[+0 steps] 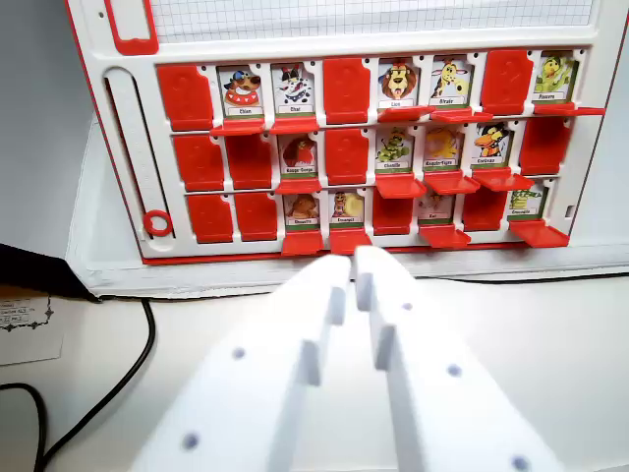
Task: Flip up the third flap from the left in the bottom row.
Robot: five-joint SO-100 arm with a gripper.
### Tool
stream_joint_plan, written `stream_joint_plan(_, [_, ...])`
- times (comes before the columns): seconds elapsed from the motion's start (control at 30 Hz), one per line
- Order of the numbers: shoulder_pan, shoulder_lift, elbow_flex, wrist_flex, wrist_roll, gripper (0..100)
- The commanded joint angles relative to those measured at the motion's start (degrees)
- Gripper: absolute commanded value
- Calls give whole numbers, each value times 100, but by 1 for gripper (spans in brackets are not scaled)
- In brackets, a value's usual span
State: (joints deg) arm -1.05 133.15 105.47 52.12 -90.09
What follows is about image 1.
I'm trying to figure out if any red flap of brown animal card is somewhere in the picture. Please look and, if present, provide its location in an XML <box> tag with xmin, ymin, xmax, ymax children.
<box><xmin>280</xmin><ymin>230</ymin><xmax>325</xmax><ymax>258</ymax></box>

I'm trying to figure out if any white printed paper card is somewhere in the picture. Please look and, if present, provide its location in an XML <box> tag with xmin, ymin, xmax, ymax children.
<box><xmin>0</xmin><ymin>293</ymin><xmax>66</xmax><ymax>368</ymax></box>

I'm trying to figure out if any red and white game board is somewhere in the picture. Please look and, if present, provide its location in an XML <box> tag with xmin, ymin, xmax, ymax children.
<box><xmin>63</xmin><ymin>0</ymin><xmax>629</xmax><ymax>266</ymax></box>

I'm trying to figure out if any thin black cable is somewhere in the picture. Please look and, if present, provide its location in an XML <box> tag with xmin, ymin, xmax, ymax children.
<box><xmin>417</xmin><ymin>272</ymin><xmax>629</xmax><ymax>283</ymax></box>

